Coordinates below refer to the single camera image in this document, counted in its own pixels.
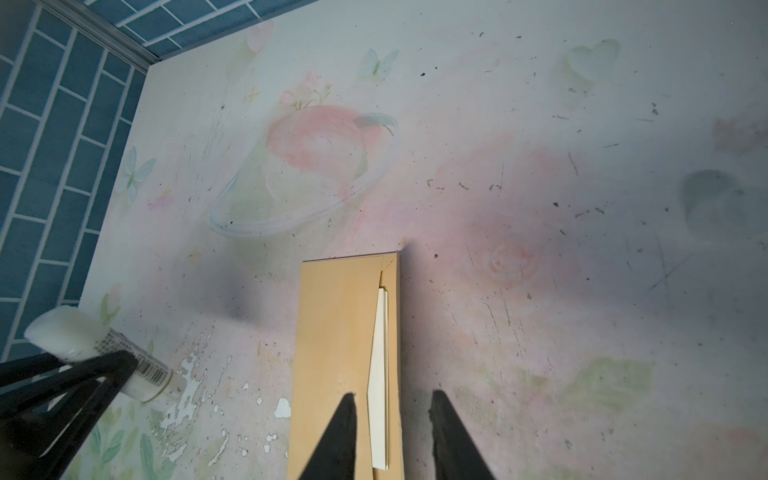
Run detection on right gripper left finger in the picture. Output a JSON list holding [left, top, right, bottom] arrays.
[[299, 392, 357, 480]]

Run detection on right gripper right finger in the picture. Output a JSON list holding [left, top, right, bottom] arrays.
[[429, 390, 495, 480]]

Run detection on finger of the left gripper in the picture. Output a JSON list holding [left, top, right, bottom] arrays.
[[1, 351, 138, 479]]

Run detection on beige letter paper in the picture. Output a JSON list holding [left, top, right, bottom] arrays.
[[367, 288, 389, 470]]

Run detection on white glue stick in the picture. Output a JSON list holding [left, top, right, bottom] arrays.
[[24, 305, 173, 403]]

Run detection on yellow envelope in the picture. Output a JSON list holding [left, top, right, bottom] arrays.
[[287, 252, 405, 479]]

